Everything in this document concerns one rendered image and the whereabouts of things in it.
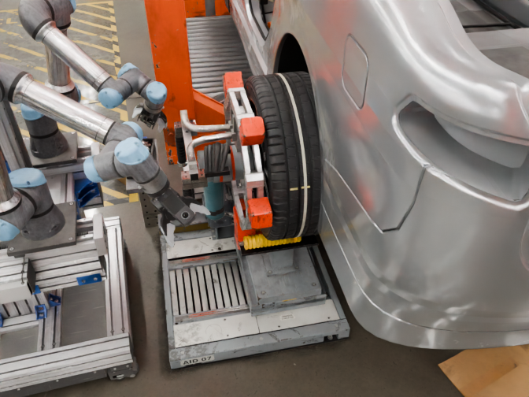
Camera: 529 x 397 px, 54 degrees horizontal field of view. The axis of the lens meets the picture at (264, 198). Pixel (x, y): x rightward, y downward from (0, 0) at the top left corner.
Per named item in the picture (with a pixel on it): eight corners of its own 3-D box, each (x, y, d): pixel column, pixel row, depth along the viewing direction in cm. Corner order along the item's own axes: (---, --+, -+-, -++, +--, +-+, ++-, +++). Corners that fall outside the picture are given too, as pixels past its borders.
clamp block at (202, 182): (208, 187, 186) (207, 175, 183) (183, 190, 185) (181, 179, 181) (206, 178, 190) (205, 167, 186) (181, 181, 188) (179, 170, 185)
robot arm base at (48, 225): (18, 243, 175) (9, 222, 169) (22, 215, 186) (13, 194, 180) (64, 235, 178) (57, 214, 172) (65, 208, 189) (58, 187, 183)
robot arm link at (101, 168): (109, 165, 150) (140, 159, 146) (91, 190, 141) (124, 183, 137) (94, 143, 145) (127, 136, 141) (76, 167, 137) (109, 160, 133)
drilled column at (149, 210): (162, 225, 301) (152, 168, 274) (145, 228, 300) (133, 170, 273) (161, 214, 309) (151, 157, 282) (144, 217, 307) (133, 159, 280)
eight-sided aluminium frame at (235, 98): (264, 255, 204) (264, 141, 169) (247, 258, 203) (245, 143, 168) (241, 173, 245) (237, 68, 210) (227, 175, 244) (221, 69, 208)
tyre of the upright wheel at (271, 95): (322, 263, 217) (349, 157, 165) (268, 272, 213) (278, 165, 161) (286, 150, 257) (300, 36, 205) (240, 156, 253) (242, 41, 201)
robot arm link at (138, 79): (115, 70, 186) (138, 90, 187) (132, 57, 194) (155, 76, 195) (108, 84, 191) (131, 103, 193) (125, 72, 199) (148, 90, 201)
